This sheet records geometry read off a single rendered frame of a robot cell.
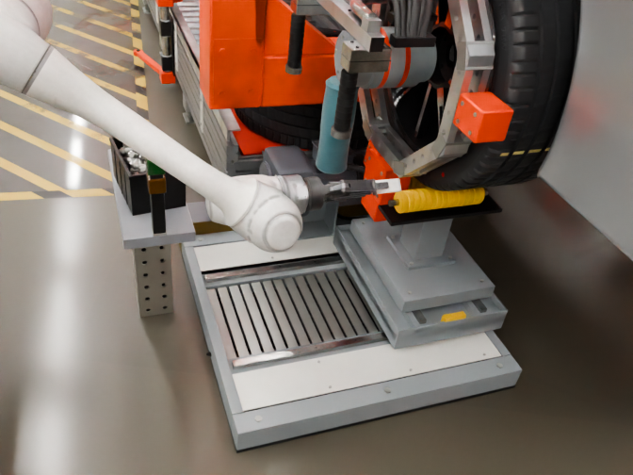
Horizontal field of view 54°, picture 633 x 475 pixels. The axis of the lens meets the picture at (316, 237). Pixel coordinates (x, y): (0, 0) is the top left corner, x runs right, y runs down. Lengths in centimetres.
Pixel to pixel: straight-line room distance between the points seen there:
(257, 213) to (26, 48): 48
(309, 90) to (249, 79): 20
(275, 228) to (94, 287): 108
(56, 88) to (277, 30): 87
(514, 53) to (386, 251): 81
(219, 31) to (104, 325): 91
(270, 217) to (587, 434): 118
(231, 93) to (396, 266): 71
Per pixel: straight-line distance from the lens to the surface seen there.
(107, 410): 176
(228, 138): 214
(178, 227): 156
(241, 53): 189
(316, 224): 222
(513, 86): 135
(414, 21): 131
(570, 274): 248
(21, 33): 122
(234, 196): 115
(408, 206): 162
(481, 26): 136
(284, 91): 199
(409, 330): 178
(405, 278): 184
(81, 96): 123
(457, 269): 193
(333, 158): 172
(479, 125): 129
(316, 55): 198
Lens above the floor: 139
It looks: 37 degrees down
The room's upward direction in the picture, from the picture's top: 8 degrees clockwise
